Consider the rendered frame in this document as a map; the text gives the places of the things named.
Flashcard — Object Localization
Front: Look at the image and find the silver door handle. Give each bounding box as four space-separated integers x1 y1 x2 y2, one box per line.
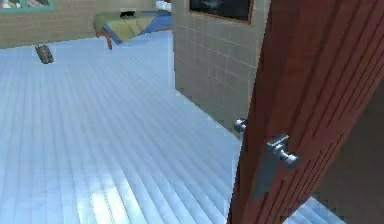
265 133 300 168
233 118 248 134

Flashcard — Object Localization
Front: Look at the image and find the small dark striped object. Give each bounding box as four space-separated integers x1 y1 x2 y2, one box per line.
34 44 55 65

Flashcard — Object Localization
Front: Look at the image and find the green framed wall picture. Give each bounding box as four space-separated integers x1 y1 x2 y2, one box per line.
0 0 56 14

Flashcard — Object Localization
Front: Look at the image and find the bed with yellow-blue blanket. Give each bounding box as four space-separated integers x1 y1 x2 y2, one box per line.
92 9 174 51

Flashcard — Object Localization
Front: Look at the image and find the red-brown wooden room door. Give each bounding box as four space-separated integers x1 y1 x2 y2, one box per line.
226 0 384 224

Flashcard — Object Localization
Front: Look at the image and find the dark framed wall picture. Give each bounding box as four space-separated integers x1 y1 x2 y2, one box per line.
188 0 255 26

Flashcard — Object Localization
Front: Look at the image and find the white pillow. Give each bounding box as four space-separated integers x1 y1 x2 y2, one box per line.
155 0 173 13

